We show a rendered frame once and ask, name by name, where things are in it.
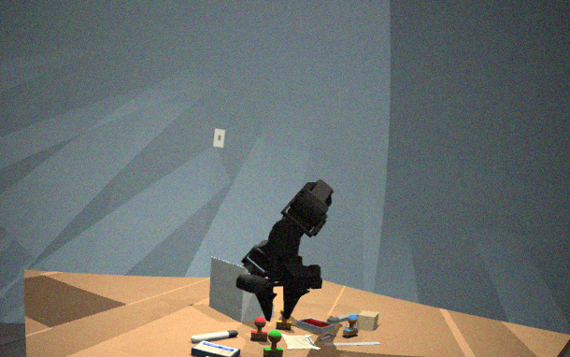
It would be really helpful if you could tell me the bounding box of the white marker pen with black cap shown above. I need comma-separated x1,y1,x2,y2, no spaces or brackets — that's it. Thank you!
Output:
191,330,238,343

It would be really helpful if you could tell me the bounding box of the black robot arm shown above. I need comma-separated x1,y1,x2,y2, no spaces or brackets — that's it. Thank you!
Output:
241,179,334,290

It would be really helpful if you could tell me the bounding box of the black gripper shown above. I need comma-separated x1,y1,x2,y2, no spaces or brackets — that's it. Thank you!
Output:
236,249,310,322

